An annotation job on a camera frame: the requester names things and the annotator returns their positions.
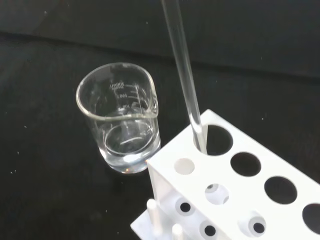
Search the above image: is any clear glass beaker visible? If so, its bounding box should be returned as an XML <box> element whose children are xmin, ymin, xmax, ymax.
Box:
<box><xmin>75</xmin><ymin>62</ymin><xmax>162</xmax><ymax>175</ymax></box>

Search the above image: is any white test tube rack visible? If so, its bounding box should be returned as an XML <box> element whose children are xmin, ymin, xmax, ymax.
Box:
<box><xmin>130</xmin><ymin>108</ymin><xmax>320</xmax><ymax>240</ymax></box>

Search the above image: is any black cloth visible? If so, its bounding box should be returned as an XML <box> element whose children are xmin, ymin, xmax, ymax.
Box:
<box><xmin>0</xmin><ymin>0</ymin><xmax>320</xmax><ymax>240</ymax></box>

